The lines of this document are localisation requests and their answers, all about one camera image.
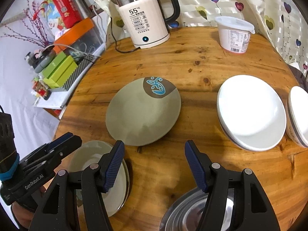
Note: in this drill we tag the grey-green plate with blue design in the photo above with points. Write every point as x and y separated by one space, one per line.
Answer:
142 110

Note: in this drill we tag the stainless steel bowl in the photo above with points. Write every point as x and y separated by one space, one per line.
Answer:
190 209

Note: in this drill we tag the red snack package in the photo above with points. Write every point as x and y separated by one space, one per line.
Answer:
66 7

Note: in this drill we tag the grey pouch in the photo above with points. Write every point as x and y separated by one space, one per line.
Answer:
43 61

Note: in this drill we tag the clear box with orange lid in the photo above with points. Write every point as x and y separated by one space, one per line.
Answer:
79 32

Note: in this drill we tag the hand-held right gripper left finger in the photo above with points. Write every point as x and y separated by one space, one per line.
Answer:
115 166

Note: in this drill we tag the white deep plate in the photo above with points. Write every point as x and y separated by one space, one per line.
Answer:
252 110

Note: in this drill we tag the white board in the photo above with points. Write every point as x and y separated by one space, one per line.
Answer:
54 99

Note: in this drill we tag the dark cloth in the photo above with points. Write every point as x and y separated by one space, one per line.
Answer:
299 73

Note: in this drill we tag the white plastic tub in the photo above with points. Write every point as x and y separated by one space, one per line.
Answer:
234 35

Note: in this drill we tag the plain grey-green plate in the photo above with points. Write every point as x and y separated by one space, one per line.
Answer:
86 158

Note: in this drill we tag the colourful printed package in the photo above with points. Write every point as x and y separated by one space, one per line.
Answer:
49 21

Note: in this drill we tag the dried pink flower branches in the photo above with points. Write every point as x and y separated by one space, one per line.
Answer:
36 26

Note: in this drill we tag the white electric kettle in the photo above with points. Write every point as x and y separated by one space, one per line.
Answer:
144 16

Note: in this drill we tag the grey ribbed rack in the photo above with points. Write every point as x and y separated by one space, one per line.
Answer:
78 73

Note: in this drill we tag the small red toy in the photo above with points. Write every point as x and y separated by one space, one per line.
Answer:
41 90

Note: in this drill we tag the person's left hand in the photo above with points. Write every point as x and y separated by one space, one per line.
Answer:
21 215

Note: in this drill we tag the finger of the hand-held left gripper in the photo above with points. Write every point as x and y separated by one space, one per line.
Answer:
72 143
63 137

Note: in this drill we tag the white bowl with dark stripe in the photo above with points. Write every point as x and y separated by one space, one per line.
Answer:
299 115

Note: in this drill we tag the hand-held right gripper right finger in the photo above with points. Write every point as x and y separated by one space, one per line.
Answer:
195 166

